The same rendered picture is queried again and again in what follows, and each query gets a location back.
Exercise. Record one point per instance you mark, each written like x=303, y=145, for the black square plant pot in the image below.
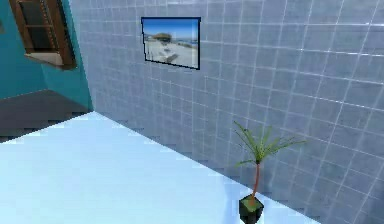
x=250, y=210

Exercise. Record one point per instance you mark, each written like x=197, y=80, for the framed beach picture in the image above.
x=171, y=43

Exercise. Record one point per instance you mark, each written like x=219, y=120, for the green palm house plant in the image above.
x=258, y=150

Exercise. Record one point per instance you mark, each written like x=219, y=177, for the brown framed window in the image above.
x=43, y=30

